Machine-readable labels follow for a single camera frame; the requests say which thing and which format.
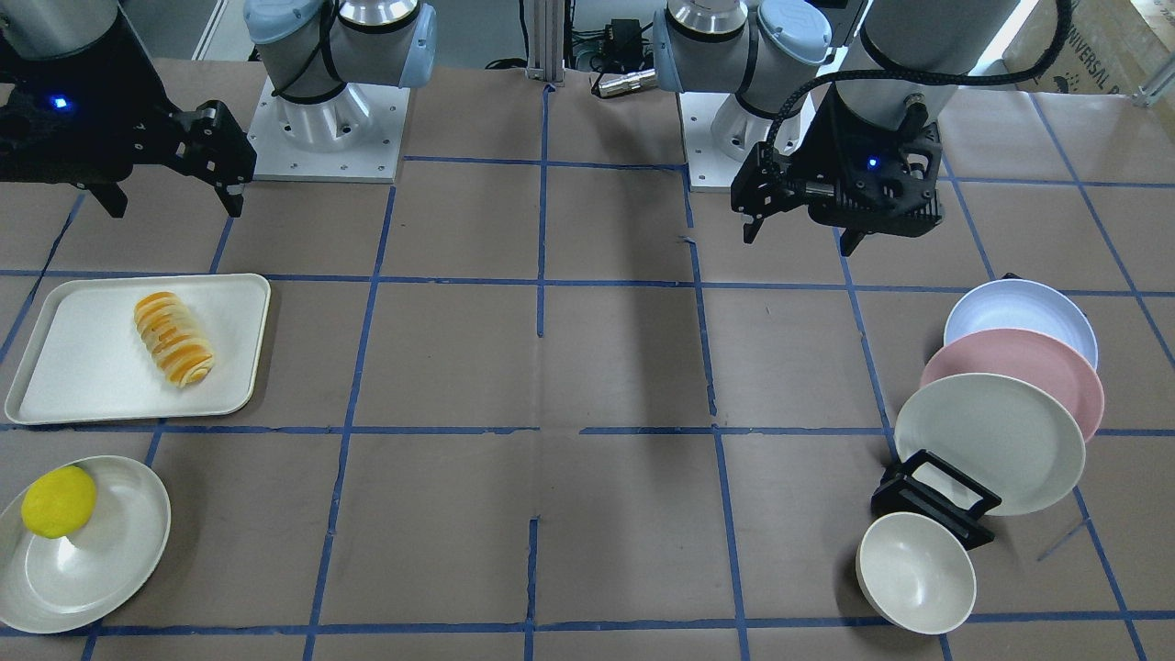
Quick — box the aluminium frame post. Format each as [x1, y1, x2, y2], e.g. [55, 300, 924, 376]
[523, 0, 569, 87]

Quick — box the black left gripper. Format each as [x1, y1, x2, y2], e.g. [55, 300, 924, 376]
[731, 89, 944, 258]

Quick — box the orange striped bread roll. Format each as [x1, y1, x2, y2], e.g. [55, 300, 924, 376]
[133, 290, 217, 387]

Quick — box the silver cylinder connector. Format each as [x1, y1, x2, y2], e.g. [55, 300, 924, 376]
[592, 70, 658, 99]

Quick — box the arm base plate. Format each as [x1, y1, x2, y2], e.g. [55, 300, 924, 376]
[248, 81, 411, 186]
[678, 93, 772, 193]

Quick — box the cream plate with lemon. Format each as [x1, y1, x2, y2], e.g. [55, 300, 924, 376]
[1, 456, 172, 634]

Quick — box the cream plate in rack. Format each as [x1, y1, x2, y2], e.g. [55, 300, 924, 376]
[894, 373, 1086, 515]

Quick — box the cream bowl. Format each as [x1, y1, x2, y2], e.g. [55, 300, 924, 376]
[855, 513, 978, 635]

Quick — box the pink plate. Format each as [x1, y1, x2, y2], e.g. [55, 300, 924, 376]
[919, 328, 1105, 441]

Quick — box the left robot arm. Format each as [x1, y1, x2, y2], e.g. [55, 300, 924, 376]
[650, 1, 1015, 256]

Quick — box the yellow lemon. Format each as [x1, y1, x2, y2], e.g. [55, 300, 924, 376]
[20, 465, 98, 539]

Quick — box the blue plate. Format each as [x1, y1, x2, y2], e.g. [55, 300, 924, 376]
[944, 279, 1100, 367]

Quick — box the black plate rack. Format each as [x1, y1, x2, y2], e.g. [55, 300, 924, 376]
[870, 272, 1029, 551]

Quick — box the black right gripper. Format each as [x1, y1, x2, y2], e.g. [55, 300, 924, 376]
[4, 16, 257, 218]

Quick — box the black corrugated cable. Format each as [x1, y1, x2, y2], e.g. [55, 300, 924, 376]
[765, 0, 1075, 171]

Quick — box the cream rectangular tray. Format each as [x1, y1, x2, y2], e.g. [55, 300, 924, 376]
[5, 274, 270, 424]

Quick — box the cardboard box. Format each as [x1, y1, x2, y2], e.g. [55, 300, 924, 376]
[1016, 1, 1174, 94]

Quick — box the black power adapter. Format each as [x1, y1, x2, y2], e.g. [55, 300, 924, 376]
[600, 18, 643, 59]

